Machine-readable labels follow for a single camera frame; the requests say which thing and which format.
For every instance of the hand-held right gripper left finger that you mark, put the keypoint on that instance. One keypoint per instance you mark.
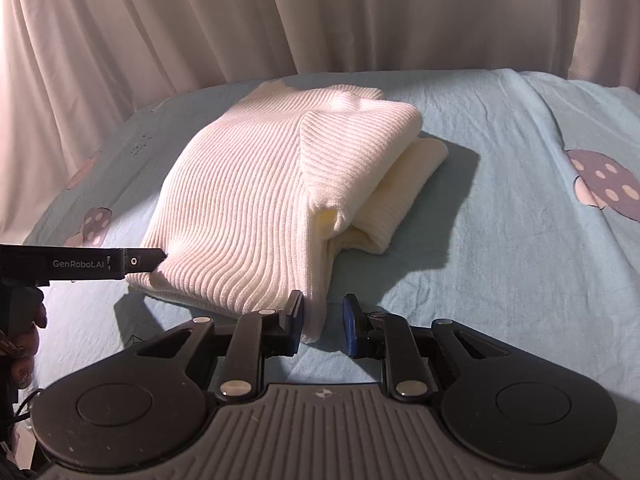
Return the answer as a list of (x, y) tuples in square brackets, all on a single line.
[(298, 322)]

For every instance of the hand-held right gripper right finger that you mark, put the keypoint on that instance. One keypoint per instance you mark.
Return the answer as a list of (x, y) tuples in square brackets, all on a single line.
[(349, 327)]

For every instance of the blue mushroom print bedsheet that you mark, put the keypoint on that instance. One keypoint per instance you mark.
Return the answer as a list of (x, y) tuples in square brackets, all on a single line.
[(500, 260)]

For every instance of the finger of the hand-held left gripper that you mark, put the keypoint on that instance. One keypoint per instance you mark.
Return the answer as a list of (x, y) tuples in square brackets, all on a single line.
[(142, 261)]

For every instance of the white ribbed knit sweater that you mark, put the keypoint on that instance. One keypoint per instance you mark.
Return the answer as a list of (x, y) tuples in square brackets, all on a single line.
[(240, 200)]

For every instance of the person's left hand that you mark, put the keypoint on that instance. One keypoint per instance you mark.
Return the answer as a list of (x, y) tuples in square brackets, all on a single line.
[(25, 355)]

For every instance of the beige curtain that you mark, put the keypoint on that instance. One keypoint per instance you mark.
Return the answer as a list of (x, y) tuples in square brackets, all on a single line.
[(300, 10)]

